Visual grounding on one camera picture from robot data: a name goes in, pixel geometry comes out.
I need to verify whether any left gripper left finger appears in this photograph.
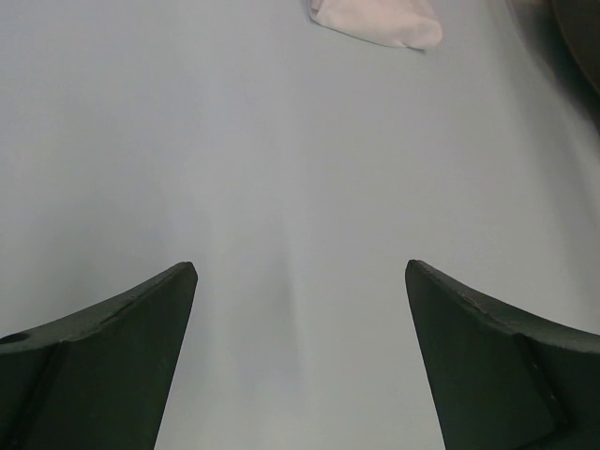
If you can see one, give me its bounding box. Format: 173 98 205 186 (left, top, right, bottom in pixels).
1 262 197 449

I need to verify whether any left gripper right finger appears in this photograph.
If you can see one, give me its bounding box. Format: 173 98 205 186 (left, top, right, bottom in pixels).
405 260 599 450

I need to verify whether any white tank top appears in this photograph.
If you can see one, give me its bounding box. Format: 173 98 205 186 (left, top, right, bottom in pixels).
307 0 443 50

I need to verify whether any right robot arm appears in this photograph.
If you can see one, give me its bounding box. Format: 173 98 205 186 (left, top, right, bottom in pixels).
505 0 599 98

